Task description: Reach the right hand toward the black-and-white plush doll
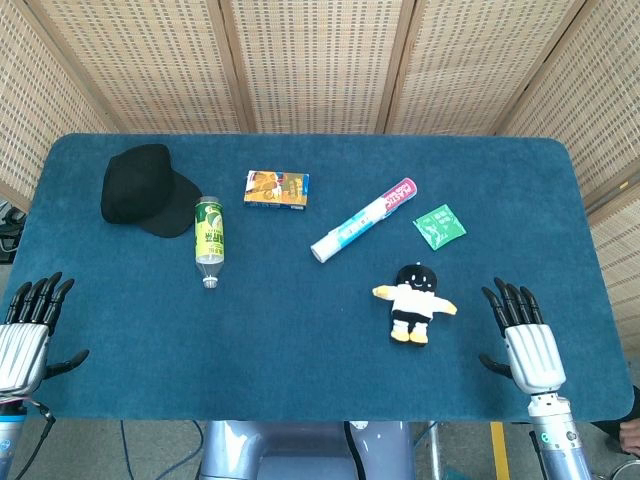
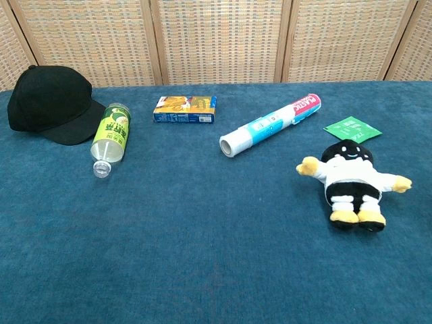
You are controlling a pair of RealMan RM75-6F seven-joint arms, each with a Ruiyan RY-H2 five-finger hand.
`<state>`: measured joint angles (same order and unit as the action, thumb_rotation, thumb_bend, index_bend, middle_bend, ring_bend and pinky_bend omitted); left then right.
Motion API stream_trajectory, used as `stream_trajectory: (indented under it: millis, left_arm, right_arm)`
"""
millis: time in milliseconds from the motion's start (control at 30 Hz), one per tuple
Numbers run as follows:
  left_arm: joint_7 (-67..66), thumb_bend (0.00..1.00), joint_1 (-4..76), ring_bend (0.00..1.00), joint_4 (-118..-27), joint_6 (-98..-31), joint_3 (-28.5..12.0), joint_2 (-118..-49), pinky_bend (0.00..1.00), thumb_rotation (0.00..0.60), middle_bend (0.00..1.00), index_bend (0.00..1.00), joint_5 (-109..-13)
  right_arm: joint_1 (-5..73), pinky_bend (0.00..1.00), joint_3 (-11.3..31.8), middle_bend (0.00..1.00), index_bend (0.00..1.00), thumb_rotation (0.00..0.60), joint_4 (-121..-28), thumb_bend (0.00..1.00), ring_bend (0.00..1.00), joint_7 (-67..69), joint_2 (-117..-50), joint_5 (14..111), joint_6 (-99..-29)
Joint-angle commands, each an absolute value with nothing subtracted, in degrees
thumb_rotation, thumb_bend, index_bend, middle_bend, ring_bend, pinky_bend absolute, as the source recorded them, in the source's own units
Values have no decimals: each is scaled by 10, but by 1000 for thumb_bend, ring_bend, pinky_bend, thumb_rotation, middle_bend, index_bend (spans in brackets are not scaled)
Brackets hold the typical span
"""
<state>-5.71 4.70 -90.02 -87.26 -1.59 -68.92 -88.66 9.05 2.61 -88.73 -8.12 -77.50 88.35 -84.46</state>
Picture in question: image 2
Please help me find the woven folding screen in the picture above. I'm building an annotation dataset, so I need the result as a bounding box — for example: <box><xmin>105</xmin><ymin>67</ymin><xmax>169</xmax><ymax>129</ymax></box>
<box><xmin>0</xmin><ymin>0</ymin><xmax>432</xmax><ymax>92</ymax></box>

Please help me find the blue and yellow snack box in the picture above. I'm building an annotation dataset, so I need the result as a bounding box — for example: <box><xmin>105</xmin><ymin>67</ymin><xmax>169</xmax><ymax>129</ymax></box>
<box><xmin>153</xmin><ymin>95</ymin><xmax>218</xmax><ymax>124</ymax></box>

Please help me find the black white plush toy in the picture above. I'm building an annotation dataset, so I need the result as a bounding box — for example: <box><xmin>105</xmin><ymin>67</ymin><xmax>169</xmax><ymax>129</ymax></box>
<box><xmin>296</xmin><ymin>138</ymin><xmax>413</xmax><ymax>233</ymax></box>

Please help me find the blue table cloth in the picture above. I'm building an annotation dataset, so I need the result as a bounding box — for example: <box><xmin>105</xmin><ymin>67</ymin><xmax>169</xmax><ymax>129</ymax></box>
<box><xmin>0</xmin><ymin>80</ymin><xmax>432</xmax><ymax>324</ymax></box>

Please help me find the clear bottle with green label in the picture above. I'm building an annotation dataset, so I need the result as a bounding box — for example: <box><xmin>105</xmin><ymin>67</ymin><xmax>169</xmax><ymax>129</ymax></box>
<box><xmin>90</xmin><ymin>102</ymin><xmax>132</xmax><ymax>179</ymax></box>

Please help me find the green sachet packet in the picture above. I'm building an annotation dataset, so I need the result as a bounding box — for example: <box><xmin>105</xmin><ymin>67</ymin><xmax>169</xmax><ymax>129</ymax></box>
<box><xmin>322</xmin><ymin>115</ymin><xmax>383</xmax><ymax>141</ymax></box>

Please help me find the plastic wrap roll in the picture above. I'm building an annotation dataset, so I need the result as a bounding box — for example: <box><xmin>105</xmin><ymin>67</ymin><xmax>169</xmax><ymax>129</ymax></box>
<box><xmin>219</xmin><ymin>92</ymin><xmax>322</xmax><ymax>159</ymax></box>

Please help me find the black baseball cap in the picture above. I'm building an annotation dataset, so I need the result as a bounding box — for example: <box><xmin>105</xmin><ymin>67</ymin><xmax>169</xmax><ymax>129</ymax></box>
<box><xmin>7</xmin><ymin>64</ymin><xmax>107</xmax><ymax>147</ymax></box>

